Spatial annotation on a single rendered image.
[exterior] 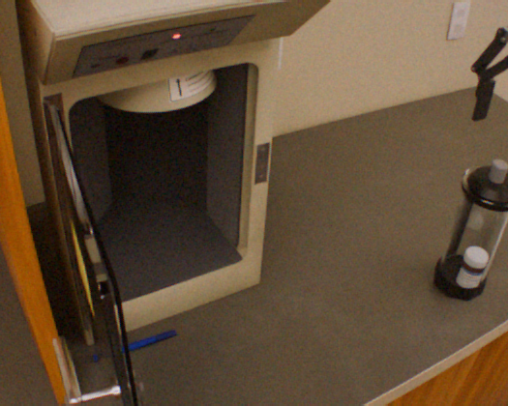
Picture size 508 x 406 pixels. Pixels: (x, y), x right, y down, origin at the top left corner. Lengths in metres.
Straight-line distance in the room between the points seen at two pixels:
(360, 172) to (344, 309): 0.42
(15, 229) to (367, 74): 1.12
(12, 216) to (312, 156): 0.87
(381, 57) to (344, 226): 0.55
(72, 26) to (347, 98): 1.12
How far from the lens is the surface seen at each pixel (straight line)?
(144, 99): 0.79
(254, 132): 0.86
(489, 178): 1.01
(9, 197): 0.65
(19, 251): 0.70
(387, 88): 1.67
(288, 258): 1.12
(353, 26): 1.49
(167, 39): 0.64
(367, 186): 1.33
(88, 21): 0.56
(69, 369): 0.63
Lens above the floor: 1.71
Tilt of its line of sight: 38 degrees down
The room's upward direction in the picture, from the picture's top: 4 degrees clockwise
